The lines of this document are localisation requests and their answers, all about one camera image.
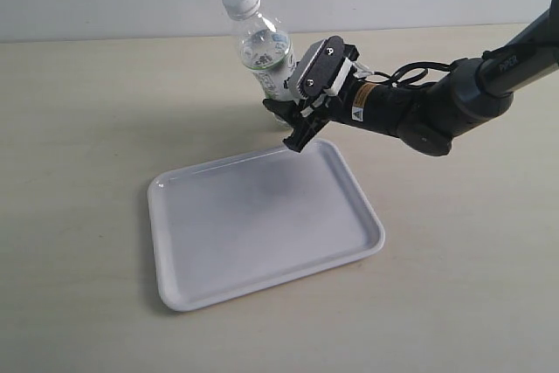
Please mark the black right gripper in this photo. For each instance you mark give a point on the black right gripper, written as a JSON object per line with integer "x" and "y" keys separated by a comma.
{"x": 373, "y": 106}

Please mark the white bottle cap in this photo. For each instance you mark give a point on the white bottle cap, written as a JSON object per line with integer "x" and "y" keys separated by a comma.
{"x": 239, "y": 10}

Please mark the clear plastic drink bottle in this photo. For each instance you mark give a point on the clear plastic drink bottle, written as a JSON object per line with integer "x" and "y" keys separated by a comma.
{"x": 265, "y": 48}

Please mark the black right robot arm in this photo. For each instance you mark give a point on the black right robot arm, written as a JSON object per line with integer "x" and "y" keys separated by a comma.
{"x": 424, "y": 104}

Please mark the white rectangular plastic tray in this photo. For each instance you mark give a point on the white rectangular plastic tray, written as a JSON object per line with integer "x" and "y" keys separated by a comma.
{"x": 238, "y": 225}

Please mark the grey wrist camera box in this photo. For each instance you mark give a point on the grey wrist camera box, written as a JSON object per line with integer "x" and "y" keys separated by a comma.
{"x": 322, "y": 69}

